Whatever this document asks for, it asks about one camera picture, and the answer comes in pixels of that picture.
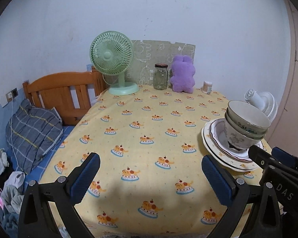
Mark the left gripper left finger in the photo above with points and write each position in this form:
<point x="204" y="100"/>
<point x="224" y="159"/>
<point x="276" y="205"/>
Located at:
<point x="69" y="193"/>

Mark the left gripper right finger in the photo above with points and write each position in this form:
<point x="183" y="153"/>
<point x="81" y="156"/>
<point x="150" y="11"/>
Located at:
<point x="232" y="193"/>

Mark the small orange flower plate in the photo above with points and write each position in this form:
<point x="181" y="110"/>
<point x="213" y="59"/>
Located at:
<point x="216" y="143"/>

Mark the floral bowl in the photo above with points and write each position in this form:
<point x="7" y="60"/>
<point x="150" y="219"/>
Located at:
<point x="248" y="117"/>
<point x="242" y="131"/>

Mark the red pattern white plate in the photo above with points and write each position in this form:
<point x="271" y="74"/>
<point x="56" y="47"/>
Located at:
<point x="217" y="134"/>

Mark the pile of clothes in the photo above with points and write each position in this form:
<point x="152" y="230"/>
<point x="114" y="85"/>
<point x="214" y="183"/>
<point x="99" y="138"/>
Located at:
<point x="11" y="196"/>

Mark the blue plaid bedsheet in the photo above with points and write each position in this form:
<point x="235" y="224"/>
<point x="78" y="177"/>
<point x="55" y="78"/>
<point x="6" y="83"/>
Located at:
<point x="38" y="171"/>

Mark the grey plaid pillow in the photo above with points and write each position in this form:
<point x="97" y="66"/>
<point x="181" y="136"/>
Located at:
<point x="31" y="133"/>

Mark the white floor fan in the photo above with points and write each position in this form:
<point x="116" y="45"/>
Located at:
<point x="264" y="101"/>

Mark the yellow patterned tablecloth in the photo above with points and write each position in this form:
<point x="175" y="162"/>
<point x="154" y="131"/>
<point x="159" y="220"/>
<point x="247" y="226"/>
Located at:
<point x="150" y="181"/>

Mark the wooden bed headboard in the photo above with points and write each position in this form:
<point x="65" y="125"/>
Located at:
<point x="65" y="91"/>

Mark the cotton swab container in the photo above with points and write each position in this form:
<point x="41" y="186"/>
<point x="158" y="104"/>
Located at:
<point x="207" y="87"/>

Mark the purple plush toy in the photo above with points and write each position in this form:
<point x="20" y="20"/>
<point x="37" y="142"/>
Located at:
<point x="183" y="71"/>

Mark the glass jar black lid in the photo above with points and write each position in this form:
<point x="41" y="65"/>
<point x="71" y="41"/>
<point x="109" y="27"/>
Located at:
<point x="160" y="79"/>

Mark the green desk fan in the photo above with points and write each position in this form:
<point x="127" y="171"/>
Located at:
<point x="111" y="53"/>

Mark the wall power outlet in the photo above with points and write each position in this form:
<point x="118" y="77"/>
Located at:
<point x="11" y="95"/>

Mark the green patterned wall board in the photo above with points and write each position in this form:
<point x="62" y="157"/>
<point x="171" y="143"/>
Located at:
<point x="147" y="53"/>

